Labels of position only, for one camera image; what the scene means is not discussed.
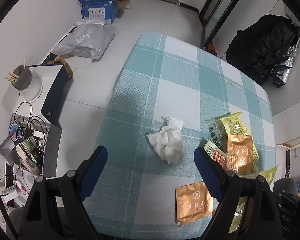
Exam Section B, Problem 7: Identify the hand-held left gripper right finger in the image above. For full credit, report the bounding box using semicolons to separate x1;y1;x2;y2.
194;147;283;240

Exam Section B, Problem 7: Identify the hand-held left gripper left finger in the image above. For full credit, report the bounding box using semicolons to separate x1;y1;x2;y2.
16;145;108;240

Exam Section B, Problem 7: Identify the white tissue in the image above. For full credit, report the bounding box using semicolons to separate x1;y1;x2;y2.
141;116;184;165

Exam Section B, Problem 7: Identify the brown foil sachet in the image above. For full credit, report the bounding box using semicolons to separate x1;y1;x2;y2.
175;182;213;225
226;134;259;174

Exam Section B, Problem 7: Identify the yellow snack packet clear window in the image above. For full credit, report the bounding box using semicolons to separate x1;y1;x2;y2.
207;112;250;153

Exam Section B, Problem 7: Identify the yellow packet red checker print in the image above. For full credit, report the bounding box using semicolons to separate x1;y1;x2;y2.
202;140;230;168

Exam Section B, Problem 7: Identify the grey speckled storage bin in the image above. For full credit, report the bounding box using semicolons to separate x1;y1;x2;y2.
41;124;63;179

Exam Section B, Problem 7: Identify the yellow green snack packet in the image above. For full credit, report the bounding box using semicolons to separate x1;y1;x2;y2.
227;197;248;234

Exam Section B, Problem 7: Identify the stack of paper cups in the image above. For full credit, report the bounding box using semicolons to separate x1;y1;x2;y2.
16;136;37;162

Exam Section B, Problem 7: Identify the teal checkered tablecloth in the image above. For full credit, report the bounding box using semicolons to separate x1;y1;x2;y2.
84;30;277;240

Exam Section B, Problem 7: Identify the person's right leg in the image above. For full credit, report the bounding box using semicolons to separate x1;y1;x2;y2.
272;177;298;202

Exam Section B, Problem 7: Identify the person's leg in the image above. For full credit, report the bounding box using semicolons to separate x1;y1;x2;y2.
5;207;28;240
272;177;298;202

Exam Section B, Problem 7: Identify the small grey box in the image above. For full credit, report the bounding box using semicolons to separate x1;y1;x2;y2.
0;135;20;165

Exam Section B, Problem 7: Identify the small white device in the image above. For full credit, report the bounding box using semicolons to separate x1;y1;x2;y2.
1;186;18;203

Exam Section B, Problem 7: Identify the white cup grey liner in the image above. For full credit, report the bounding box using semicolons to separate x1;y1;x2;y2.
14;65;42;103

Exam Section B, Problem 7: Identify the person's left leg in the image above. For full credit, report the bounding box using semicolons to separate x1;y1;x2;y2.
5;207;28;240

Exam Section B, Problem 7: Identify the orange and black item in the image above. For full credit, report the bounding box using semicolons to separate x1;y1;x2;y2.
205;42;218;57

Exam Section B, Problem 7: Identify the bundle of wooden sticks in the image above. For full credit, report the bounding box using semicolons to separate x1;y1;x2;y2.
5;60;28;84

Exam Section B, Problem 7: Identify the grey plastic mailer bag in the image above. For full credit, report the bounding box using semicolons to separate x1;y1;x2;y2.
51;21;116;62

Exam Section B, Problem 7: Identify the silver foil bag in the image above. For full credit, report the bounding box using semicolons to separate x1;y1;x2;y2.
270;36;300;88

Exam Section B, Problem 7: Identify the black backpack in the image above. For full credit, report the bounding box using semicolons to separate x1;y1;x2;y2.
226;14;300;88

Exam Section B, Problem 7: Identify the dark framed glass door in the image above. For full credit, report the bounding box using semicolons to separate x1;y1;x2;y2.
200;0;240;48

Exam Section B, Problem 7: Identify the blue cardboard box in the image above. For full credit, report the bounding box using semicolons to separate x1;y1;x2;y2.
77;0;119;25

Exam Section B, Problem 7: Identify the brown cardboard box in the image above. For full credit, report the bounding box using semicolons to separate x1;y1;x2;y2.
117;0;132;12

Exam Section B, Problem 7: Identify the tangle of black cables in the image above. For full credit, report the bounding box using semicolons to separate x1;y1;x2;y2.
9;101;49;145

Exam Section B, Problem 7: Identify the brown strap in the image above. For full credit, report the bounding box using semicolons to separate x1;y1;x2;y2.
46;58;73;78

